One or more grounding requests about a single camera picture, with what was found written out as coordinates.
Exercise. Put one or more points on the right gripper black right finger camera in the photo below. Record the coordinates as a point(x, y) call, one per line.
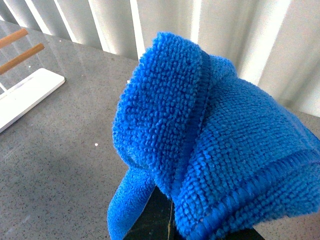
point(245, 234)

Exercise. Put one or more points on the white rack with wooden bars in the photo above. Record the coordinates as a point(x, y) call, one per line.
point(26, 94)

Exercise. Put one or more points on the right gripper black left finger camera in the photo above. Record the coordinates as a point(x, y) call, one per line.
point(157, 221)

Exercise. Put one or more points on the blue microfiber cloth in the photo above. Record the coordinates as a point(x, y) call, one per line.
point(223, 150)

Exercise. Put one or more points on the white pleated curtain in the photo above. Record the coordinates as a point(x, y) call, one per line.
point(274, 44)

